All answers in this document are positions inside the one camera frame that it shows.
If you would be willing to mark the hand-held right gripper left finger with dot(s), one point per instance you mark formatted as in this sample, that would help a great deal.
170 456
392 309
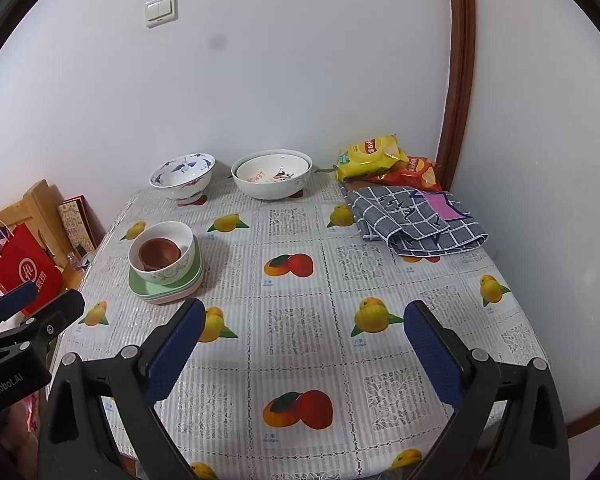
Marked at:
175 350

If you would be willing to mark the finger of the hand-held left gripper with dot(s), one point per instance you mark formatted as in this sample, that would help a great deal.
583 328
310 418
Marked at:
15 297
55 312

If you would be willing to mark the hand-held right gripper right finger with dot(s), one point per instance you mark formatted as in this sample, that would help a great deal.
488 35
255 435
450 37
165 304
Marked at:
432 355

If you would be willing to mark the light blue plate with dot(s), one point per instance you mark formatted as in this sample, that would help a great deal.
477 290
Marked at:
167 301

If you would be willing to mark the green plate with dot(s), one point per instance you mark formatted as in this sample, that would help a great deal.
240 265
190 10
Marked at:
180 287

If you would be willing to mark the brown clay bowl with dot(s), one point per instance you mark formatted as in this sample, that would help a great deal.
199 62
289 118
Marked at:
159 252

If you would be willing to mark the red paper bag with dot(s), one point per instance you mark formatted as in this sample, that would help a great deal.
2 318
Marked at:
25 270

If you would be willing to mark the patterned brown box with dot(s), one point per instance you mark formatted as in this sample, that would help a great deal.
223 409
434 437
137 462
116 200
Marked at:
75 225

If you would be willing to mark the grey checked cloth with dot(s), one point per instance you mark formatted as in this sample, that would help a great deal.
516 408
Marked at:
410 220

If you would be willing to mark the blue and white flower bowl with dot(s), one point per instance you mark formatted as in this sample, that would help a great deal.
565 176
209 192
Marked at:
182 182

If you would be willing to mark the red chip bag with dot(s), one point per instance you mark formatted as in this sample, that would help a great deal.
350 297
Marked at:
415 172

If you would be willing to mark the large white bowl grey pattern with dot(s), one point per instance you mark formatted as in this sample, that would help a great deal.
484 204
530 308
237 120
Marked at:
275 190

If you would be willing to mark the white bowl with orange print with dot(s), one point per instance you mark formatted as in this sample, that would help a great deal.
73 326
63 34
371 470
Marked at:
260 170

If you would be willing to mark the yellow chip bag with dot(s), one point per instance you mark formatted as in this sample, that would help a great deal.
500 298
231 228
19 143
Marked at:
370 157

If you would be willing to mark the brown wooden door frame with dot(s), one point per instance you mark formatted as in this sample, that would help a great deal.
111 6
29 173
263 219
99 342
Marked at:
460 60

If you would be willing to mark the white light switch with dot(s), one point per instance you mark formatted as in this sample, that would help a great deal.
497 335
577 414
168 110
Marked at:
161 9

